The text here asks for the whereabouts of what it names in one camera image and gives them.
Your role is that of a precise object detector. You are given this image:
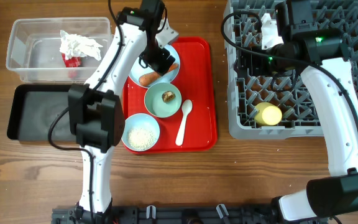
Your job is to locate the light blue plate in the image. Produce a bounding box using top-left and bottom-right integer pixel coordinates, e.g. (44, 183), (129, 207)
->
(129, 45), (181, 88)

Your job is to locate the orange carrot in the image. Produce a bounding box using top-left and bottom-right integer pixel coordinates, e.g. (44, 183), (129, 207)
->
(139, 63), (179, 87)

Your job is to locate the brown mushroom piece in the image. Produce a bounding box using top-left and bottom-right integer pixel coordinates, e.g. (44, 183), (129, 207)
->
(162, 91), (176, 103)

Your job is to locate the green bowl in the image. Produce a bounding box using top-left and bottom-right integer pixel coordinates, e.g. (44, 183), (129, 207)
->
(144, 83), (182, 118)

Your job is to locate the yellow plastic cup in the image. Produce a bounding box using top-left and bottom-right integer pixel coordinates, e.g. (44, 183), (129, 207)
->
(254, 102), (282, 126)

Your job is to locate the red snack wrapper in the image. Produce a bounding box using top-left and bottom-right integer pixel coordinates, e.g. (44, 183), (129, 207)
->
(62, 53), (81, 68)

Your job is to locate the white napkin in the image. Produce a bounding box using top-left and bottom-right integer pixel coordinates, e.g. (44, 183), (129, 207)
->
(60, 30), (103, 61)

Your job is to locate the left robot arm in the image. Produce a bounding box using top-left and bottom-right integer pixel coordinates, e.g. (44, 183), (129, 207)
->
(65, 1), (175, 223)

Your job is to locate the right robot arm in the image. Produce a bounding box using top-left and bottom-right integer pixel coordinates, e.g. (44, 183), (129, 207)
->
(221, 1), (358, 223)

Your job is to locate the grey dishwasher rack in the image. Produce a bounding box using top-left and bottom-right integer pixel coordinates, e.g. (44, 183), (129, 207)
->
(225, 1), (358, 139)

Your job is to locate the red serving tray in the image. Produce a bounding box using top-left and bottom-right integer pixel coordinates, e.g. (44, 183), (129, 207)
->
(123, 37), (218, 154)

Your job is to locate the white plastic spoon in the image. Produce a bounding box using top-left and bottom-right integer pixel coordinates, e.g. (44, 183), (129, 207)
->
(175, 100), (193, 146)

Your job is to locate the blue bowl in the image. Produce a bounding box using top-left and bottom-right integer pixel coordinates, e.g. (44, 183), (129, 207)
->
(121, 113), (160, 152)

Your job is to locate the white rice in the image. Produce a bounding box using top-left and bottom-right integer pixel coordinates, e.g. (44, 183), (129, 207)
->
(127, 127), (157, 151)

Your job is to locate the clear plastic bin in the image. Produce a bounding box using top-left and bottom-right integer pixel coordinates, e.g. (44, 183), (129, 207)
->
(6, 17), (112, 83)

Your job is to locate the black plastic tray bin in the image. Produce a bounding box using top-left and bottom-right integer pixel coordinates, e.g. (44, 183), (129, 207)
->
(7, 84), (71, 141)

